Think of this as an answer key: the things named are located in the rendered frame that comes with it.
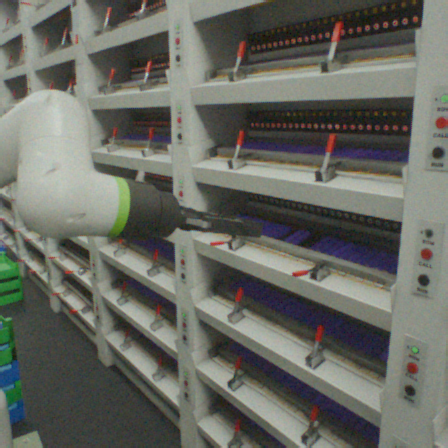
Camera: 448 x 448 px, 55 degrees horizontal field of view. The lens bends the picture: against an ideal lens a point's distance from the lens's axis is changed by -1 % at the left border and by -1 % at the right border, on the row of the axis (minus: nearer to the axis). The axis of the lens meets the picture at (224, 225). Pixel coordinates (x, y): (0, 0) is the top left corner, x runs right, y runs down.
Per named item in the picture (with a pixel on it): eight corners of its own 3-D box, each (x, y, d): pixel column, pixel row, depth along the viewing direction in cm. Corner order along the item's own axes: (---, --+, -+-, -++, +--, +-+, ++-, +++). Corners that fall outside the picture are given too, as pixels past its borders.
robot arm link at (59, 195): (5, 249, 57) (32, 208, 50) (4, 172, 62) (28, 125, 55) (103, 256, 66) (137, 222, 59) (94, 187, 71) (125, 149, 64)
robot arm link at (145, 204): (96, 236, 69) (121, 249, 62) (110, 164, 68) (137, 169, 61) (130, 239, 73) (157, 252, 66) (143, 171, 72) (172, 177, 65)
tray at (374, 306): (394, 333, 75) (391, 288, 72) (196, 252, 121) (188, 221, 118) (448, 280, 86) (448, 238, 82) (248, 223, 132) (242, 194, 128)
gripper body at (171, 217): (166, 193, 65) (213, 201, 71) (140, 186, 72) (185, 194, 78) (156, 241, 66) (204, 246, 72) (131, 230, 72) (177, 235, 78)
